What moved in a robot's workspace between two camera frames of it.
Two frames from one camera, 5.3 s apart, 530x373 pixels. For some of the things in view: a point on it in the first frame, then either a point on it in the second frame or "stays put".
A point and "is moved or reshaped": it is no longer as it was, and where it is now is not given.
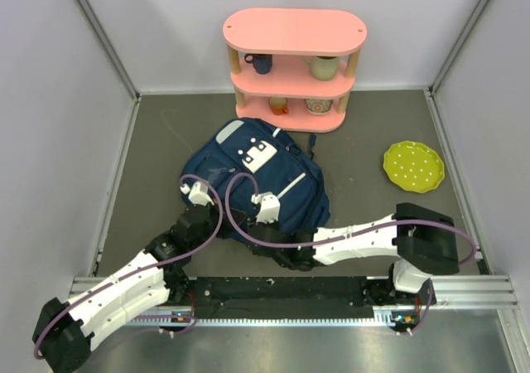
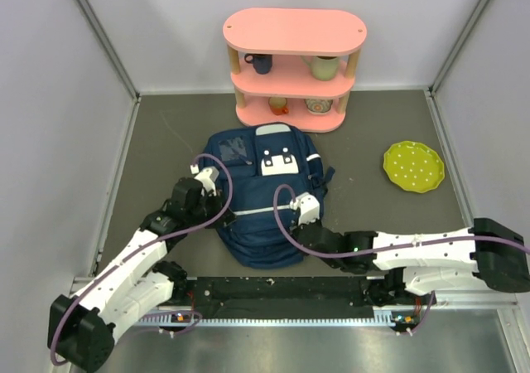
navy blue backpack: x=282 y=163 is moved or reshaped
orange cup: x=278 y=104 stays put
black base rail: x=280 y=297 stays put
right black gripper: x=275 y=224 -> x=296 y=230
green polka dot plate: x=413 y=167 stays put
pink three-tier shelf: x=294 y=66 stays put
